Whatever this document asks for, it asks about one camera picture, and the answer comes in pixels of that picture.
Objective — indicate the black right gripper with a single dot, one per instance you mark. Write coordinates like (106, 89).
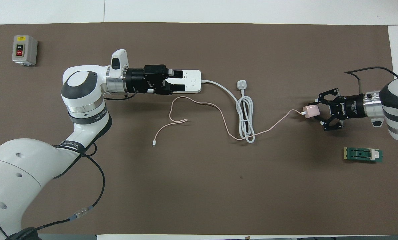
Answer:
(350, 106)

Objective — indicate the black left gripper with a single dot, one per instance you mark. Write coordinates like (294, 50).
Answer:
(142, 81)

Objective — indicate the white power strip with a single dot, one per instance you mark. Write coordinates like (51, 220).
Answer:
(194, 80)

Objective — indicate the pink charger block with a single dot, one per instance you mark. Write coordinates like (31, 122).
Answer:
(311, 111)

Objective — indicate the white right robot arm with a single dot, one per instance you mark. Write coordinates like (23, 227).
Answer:
(397, 110)

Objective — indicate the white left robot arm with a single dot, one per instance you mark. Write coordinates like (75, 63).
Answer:
(19, 173)

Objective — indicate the brown table mat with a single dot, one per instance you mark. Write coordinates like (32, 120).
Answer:
(202, 186)

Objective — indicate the green knife switch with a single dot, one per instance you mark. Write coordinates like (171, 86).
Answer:
(362, 155)

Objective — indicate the grey push-button switch box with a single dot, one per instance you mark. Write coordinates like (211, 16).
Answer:
(24, 50)

